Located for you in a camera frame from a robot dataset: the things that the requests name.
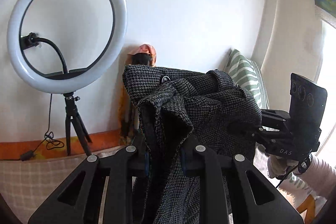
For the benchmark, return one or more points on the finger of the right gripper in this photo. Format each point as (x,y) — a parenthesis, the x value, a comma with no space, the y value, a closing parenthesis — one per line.
(261,135)
(275,120)

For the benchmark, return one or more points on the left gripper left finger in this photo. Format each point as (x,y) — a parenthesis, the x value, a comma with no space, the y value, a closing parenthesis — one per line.
(98,190)

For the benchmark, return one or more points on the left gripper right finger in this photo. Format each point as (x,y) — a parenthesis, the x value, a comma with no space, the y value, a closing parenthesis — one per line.
(233,187)

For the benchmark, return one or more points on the grey houndstooth pants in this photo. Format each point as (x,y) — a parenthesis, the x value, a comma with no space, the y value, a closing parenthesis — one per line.
(174,104)

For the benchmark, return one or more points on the right forearm pink sleeve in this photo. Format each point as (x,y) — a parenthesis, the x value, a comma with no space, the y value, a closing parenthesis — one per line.
(320,176)

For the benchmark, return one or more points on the right white gloved hand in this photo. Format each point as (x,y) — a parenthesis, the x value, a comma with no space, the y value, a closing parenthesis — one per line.
(278,166)

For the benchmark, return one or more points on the pink checked bed blanket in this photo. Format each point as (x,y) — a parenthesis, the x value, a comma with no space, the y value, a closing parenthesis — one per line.
(25,185)

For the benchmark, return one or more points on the green striped white pillow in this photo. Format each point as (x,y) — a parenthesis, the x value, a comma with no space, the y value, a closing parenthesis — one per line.
(246,73)

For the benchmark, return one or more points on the black mini tripod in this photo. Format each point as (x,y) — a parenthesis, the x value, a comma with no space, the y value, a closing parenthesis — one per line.
(74,119)

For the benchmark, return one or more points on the folded silver tripod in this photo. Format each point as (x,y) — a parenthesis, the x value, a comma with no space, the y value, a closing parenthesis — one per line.
(135,98)

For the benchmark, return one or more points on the orange floral cloth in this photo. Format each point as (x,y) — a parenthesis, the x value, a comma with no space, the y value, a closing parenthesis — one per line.
(145,48)

